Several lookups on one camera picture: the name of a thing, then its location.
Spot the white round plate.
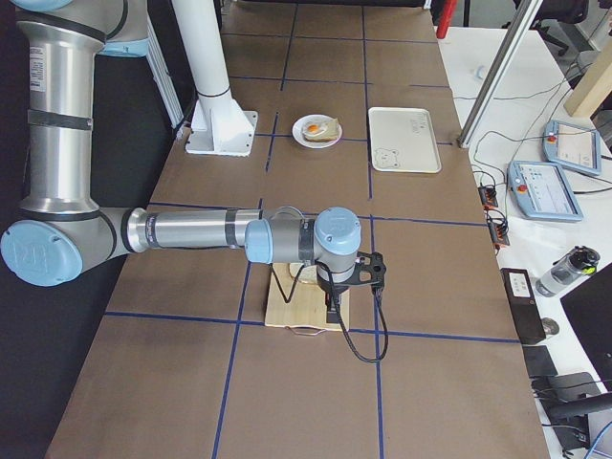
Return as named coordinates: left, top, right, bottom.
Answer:
left=292, top=114, right=342, bottom=149

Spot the teach pendant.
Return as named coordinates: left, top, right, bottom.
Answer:
left=542, top=120, right=601, bottom=176
left=507, top=161, right=583, bottom=222

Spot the wooden beam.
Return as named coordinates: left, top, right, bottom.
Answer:
left=564, top=33, right=611, bottom=118

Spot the near teach pendant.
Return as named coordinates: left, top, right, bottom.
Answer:
left=507, top=161, right=583, bottom=222

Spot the black rectangular box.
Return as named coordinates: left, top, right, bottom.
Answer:
left=500, top=268, right=546, bottom=345

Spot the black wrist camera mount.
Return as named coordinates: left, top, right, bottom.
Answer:
left=341, top=251, right=386, bottom=295

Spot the cream bear serving tray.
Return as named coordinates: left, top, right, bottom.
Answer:
left=368, top=107, right=442, bottom=174

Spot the red object at back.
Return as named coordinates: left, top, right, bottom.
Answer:
left=436, top=0, right=458, bottom=39

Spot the fried egg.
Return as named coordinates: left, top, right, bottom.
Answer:
left=302, top=121, right=328, bottom=137

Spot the bamboo cutting board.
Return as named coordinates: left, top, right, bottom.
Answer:
left=264, top=263, right=350, bottom=331

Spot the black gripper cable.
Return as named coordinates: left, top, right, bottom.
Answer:
left=271, top=260, right=389, bottom=364

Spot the black monitor corner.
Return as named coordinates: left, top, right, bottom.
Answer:
left=560, top=270, right=611, bottom=389

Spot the far teach pendant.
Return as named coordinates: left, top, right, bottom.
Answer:
left=542, top=120, right=601, bottom=176

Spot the bread slice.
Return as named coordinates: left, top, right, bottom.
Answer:
left=302, top=119, right=339, bottom=142
left=289, top=263, right=317, bottom=284

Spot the orange black connector far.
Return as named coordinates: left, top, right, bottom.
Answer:
left=478, top=185, right=498, bottom=210

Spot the clear water bottle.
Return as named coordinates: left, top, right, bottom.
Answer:
left=535, top=246, right=601, bottom=297

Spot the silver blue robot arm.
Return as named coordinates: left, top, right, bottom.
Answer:
left=1, top=1, right=362, bottom=323

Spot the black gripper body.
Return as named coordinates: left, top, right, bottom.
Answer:
left=317, top=279, right=345, bottom=309

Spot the black desk device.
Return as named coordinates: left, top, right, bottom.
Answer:
left=531, top=372, right=611, bottom=451

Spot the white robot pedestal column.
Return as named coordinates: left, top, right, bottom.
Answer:
left=172, top=0, right=258, bottom=157

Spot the aluminium frame post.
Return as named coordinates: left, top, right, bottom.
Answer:
left=457, top=0, right=543, bottom=148

